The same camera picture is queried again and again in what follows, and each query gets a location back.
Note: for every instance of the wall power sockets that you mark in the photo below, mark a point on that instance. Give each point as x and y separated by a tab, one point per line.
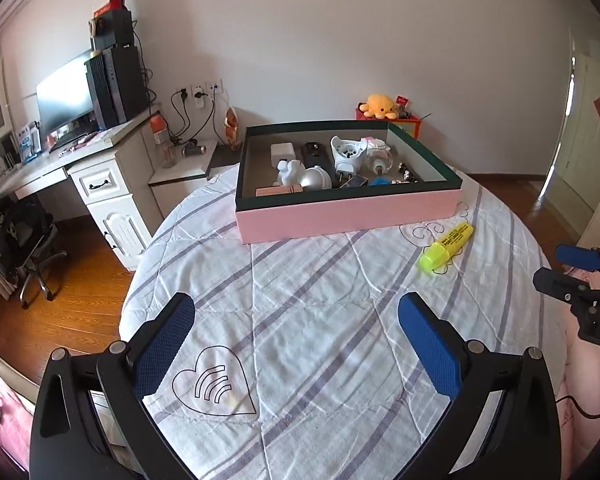
201	95

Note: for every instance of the white desk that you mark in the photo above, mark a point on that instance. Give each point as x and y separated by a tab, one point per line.
111	174

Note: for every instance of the blue rectangular case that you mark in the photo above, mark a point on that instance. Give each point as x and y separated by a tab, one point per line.
378	181

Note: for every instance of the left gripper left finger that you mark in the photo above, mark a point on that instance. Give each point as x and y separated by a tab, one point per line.
67	439

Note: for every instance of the rose gold cylinder case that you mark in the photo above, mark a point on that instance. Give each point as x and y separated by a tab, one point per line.
276	190

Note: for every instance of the orange lid water bottle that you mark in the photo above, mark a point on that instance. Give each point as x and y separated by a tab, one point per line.
162	139

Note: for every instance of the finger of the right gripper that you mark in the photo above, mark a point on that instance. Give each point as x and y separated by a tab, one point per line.
562	287
578	257

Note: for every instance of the black computer tower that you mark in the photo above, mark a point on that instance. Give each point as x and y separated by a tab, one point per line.
115	80

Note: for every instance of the white usb charger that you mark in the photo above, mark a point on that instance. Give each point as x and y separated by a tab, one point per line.
281	152

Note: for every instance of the striped quilted table cloth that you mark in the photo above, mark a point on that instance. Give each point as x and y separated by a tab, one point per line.
297	367

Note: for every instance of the black remote control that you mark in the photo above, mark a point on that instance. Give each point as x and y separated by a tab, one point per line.
314	154

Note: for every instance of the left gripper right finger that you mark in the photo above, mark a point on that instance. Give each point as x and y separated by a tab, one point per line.
501	421

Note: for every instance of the white plug night light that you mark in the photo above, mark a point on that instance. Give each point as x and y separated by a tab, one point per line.
348	156

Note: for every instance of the black office chair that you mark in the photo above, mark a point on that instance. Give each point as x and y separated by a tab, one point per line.
27	244

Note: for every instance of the white astronaut figure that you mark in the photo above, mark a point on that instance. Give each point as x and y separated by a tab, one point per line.
293	172

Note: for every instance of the white side cabinet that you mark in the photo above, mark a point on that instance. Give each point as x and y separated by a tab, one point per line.
171	185

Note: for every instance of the white door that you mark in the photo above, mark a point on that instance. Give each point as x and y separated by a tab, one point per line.
572	186

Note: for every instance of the yellow octopus plush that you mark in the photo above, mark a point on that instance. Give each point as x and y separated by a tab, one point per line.
378	106

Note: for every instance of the pink storage box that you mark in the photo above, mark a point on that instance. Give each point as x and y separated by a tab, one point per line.
421	187

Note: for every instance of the black computer monitor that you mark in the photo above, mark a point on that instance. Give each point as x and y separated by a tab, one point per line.
63	96

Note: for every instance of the yellow highlighter marker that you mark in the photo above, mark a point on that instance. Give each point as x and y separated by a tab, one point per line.
441	251

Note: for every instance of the red toy crate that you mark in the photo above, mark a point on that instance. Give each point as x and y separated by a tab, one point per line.
408	121

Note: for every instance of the small black hair dryer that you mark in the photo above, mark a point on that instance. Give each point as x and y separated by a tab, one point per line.
190	149

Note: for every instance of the snack bag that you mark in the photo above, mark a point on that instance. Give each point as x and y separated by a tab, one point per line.
231	129

